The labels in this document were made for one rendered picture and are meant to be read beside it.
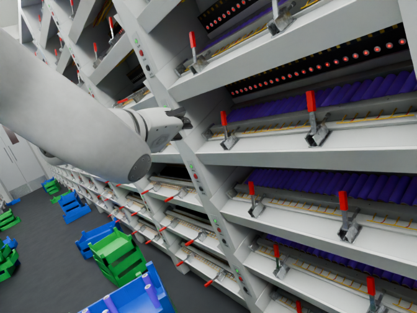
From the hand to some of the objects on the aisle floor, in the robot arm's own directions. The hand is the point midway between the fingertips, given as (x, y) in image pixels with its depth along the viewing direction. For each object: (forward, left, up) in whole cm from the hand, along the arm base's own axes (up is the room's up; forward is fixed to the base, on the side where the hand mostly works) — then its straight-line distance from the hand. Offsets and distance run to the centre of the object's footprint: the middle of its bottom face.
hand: (179, 128), depth 70 cm
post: (+14, +16, -83) cm, 85 cm away
